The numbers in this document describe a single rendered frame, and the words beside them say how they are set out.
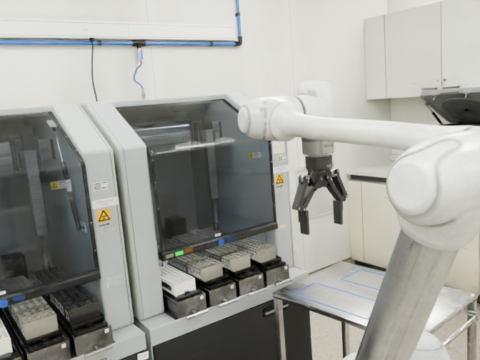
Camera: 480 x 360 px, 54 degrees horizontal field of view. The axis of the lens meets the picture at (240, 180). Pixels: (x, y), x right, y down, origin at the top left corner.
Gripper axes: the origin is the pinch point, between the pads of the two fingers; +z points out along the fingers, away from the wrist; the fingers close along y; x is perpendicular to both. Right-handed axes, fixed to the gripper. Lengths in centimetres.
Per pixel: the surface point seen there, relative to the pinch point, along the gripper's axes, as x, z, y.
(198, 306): 66, 44, -7
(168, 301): 73, 41, -17
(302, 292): 35, 38, 22
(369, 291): 17, 38, 40
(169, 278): 78, 34, -13
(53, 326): 74, 36, -61
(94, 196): 75, -7, -40
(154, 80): 186, -55, 43
